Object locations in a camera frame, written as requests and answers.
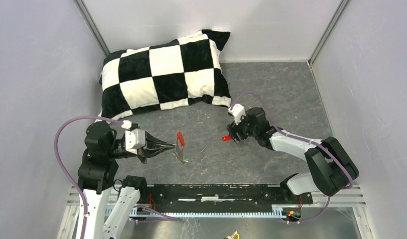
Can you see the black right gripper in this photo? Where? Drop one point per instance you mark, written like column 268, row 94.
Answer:
column 233, row 129

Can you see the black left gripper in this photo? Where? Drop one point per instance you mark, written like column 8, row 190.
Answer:
column 145, row 151

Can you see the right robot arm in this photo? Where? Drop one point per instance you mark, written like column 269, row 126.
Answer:
column 330, row 167

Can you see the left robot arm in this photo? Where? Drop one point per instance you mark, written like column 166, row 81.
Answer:
column 96, row 176

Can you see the yellow carabiner with keys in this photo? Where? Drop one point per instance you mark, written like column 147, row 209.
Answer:
column 235, row 235

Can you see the black white checkered pillow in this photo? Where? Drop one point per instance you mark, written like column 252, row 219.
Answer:
column 180, row 73

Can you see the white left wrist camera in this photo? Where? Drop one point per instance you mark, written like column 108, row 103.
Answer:
column 134, row 140

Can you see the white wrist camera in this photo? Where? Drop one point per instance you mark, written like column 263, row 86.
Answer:
column 134, row 140
column 238, row 112

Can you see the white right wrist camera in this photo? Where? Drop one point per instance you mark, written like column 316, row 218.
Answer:
column 238, row 112

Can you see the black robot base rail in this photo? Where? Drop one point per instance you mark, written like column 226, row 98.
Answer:
column 219, row 198

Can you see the grey slotted cable duct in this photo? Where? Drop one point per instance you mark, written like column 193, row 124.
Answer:
column 276, row 212

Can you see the aluminium corner post left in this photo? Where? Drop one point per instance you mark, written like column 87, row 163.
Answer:
column 81, row 5

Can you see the aluminium corner post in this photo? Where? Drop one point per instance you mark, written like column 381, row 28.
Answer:
column 81, row 5
column 343, row 4

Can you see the aluminium corner post right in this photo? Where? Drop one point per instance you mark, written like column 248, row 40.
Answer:
column 343, row 4

